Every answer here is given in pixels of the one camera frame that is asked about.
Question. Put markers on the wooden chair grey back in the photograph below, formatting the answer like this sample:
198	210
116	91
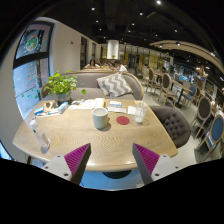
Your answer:
202	115

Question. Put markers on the dark tufted armchair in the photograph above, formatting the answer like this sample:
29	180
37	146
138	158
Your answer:
175	124

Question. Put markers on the wooden chair blue back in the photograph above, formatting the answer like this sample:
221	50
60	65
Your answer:
213	136

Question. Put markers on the green potted plant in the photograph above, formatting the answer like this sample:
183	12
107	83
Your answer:
61	85

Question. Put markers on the white round pillar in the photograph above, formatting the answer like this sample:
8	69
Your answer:
112	49

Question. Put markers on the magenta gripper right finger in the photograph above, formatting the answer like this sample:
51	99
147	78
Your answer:
146	161

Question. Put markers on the white paper menu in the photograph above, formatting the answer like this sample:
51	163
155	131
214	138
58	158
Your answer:
87	103

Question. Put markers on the white blue card box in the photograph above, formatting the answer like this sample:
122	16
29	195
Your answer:
115	104

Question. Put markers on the red round coaster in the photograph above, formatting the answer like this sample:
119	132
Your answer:
122	120

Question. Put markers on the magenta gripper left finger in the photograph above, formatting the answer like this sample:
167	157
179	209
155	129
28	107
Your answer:
77	160

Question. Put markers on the blue tissue pack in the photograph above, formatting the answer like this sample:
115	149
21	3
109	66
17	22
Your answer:
62	107

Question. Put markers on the clear plastic water bottle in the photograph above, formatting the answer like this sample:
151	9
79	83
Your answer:
39	134

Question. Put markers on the grey chevron cushion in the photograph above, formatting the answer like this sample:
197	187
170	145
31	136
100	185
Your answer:
114	85

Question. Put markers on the wooden chair near table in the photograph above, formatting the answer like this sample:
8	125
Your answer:
170	96

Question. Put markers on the grey-green ceramic mug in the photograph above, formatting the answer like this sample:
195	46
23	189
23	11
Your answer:
100	117

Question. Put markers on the seated person white shirt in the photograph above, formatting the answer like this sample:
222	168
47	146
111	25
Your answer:
119	66

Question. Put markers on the clear drinking glass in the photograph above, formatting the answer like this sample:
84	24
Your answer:
140	112

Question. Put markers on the grey curved sofa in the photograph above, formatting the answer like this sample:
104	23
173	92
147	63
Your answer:
89	88

